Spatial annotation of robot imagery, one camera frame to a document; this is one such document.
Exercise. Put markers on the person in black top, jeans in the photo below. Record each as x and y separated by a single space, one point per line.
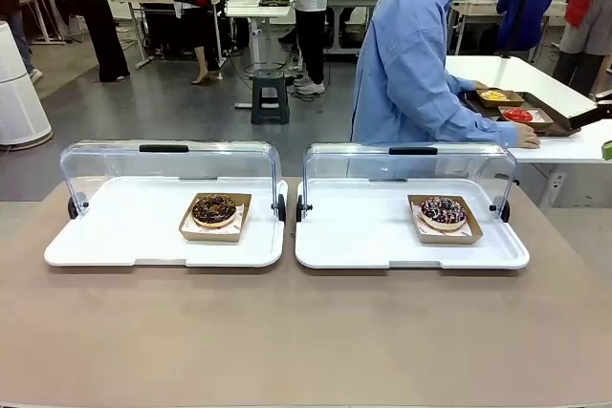
19 35

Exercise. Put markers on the white display tray base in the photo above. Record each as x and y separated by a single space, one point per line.
143 236
363 241

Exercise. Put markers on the person's right forearm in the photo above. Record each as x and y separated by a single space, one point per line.
483 128

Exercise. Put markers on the yellow sprinkled donut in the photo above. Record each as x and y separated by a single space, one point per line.
492 94

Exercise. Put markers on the paper liner under chocolate donut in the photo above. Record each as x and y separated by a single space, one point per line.
240 212

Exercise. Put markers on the chocolate glazed donut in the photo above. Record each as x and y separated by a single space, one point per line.
210 237

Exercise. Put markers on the clear display lid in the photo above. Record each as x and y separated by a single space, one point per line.
119 164
363 164

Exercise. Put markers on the black lid hinge knob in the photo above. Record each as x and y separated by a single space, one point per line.
503 211
72 207
281 209
300 209

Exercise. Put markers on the chocolate sprinkled donut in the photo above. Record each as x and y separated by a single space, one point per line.
214 211

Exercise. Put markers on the yellow glazed donut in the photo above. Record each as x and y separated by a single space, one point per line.
502 104

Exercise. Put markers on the white air purifier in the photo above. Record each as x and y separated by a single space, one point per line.
19 92

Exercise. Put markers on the white side table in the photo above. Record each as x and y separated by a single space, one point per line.
526 73

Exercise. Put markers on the white height-adjustable desk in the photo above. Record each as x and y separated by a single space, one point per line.
248 7

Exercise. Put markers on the person with red scarf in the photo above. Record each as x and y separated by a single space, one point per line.
585 21

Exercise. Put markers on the person in blue hoodie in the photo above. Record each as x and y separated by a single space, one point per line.
523 6

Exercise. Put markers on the person in white top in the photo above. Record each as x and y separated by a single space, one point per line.
311 35

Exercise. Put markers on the person's left hand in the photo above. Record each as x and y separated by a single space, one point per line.
472 86

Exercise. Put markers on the person in blue shirt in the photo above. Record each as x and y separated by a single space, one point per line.
406 69

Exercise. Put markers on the paper liner under purple donut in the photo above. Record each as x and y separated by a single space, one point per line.
417 217

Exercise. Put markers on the black stand pole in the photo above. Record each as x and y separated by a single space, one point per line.
518 11

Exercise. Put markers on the paper liner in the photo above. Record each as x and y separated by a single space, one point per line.
417 217
240 212
538 116

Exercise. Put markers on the person in light blue top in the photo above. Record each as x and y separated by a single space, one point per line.
102 30

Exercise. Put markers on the person's left forearm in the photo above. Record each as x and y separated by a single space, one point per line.
454 80

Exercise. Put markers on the dark brown serving tray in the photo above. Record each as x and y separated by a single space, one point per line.
492 114

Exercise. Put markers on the grey plastic stool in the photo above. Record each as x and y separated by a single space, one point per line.
270 102

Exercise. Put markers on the purple drizzled donut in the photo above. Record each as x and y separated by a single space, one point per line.
443 211

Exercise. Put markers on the red glazed donut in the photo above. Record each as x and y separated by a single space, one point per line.
540 126
518 115

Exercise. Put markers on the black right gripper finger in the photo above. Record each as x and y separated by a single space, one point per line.
608 150
595 116

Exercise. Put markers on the person's right hand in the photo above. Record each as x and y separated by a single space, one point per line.
526 136

